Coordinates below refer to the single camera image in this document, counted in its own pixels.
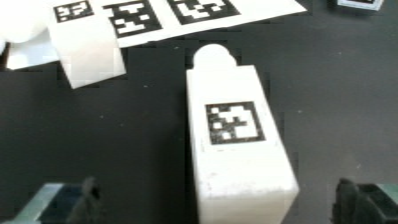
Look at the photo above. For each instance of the white paper tag sheet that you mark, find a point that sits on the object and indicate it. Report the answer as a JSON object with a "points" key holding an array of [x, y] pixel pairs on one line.
{"points": [[151, 20]]}

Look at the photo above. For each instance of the white chair leg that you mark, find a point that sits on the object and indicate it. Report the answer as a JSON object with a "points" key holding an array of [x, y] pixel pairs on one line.
{"points": [[84, 40], [245, 183]]}

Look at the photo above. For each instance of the white chair leg rear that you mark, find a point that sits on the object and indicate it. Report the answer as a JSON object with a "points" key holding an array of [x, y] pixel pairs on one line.
{"points": [[84, 40]]}

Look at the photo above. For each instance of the white chair leg front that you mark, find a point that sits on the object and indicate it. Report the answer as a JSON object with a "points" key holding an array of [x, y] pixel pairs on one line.
{"points": [[245, 183]]}

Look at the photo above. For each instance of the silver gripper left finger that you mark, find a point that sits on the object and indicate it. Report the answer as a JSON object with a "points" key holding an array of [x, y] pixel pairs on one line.
{"points": [[64, 204]]}

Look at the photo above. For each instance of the white tagged cube right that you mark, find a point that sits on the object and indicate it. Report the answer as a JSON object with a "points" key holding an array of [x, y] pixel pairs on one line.
{"points": [[363, 4]]}

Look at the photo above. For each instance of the white chair side plank front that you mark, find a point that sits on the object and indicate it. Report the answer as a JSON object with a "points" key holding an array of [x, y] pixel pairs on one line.
{"points": [[23, 33]]}

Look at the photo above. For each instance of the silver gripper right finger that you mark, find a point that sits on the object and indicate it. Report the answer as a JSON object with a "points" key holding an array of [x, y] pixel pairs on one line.
{"points": [[366, 203]]}

